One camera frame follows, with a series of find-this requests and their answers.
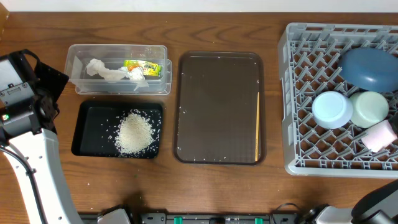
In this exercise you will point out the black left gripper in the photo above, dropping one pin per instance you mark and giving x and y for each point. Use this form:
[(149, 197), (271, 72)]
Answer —
[(52, 81)]

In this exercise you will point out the white tissue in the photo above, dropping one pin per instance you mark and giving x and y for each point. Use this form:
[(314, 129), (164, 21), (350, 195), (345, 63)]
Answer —
[(132, 72)]

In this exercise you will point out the yellow snack wrapper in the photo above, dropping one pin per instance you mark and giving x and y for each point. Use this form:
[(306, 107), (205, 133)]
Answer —
[(147, 68)]

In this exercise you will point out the pile of rice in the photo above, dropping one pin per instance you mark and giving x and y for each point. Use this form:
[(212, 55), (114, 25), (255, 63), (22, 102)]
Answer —
[(136, 133)]

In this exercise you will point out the light blue bowl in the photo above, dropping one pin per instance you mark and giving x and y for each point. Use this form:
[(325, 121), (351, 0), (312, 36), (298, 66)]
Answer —
[(332, 110)]

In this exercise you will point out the light green bowl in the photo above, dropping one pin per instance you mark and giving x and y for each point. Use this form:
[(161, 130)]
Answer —
[(369, 108)]

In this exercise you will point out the dark blue plate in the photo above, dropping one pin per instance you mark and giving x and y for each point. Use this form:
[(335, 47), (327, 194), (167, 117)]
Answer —
[(370, 69)]

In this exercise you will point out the pink cup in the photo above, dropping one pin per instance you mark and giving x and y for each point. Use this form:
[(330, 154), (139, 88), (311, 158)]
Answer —
[(379, 136)]

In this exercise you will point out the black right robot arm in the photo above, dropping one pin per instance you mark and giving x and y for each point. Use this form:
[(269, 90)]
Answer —
[(377, 207)]

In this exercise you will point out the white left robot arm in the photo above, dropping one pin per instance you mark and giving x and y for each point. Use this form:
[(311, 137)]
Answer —
[(29, 139)]

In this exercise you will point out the grey dishwasher rack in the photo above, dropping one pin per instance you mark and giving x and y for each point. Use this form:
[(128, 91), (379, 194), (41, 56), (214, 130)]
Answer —
[(308, 65)]

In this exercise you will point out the clear plastic bin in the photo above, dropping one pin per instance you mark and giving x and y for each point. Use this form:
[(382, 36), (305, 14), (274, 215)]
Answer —
[(113, 56)]

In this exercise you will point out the black plastic tray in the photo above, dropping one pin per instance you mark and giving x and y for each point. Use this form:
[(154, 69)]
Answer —
[(98, 126)]

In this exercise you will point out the brown serving tray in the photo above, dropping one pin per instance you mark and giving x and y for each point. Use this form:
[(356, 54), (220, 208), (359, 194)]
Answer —
[(215, 120)]

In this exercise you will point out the wooden chopstick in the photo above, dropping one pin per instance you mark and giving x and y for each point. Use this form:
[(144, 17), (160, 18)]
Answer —
[(257, 128)]

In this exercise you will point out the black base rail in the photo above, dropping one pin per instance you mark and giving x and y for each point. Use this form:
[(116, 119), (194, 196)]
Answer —
[(162, 218)]

